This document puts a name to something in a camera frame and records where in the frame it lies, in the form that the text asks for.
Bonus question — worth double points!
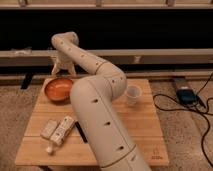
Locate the black rectangular phone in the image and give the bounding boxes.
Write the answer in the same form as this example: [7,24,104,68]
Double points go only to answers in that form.
[75,122,88,143]

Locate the small white rectangular block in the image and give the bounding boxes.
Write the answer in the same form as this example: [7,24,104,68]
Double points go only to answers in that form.
[41,120,58,139]

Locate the black table leg stand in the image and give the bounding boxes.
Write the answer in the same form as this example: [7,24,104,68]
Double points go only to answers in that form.
[21,73,34,89]

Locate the black cable on floor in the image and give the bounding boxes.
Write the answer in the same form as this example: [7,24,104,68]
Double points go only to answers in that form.
[152,72,213,168]

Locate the clear plastic cup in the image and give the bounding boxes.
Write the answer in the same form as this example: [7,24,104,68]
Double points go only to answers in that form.
[125,85,142,106]

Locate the white remote controller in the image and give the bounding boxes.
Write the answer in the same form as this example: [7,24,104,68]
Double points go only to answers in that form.
[46,116,75,155]

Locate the blue power adapter box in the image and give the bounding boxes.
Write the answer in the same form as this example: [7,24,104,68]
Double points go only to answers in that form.
[176,89,196,104]

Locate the orange ceramic bowl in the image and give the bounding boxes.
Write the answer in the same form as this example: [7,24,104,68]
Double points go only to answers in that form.
[44,78,73,102]

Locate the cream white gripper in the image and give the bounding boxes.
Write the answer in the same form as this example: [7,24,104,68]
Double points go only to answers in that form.
[51,51,76,76]

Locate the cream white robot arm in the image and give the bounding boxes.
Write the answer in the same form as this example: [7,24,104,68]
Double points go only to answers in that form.
[51,32,152,171]

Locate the white object on ledge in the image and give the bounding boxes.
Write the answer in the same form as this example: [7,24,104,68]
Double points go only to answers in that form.
[11,47,32,57]

